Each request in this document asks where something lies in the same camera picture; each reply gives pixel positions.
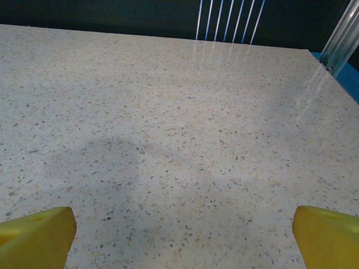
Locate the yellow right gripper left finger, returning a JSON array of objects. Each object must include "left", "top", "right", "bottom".
[{"left": 0, "top": 206, "right": 77, "bottom": 269}]

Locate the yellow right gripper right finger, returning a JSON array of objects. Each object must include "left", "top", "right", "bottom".
[{"left": 292, "top": 205, "right": 359, "bottom": 269}]

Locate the blue table edge strip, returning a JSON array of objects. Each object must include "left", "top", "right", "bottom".
[{"left": 311, "top": 52, "right": 359, "bottom": 106}]

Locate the aluminium frame post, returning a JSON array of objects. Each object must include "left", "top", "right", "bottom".
[{"left": 318, "top": 0, "right": 359, "bottom": 77}]

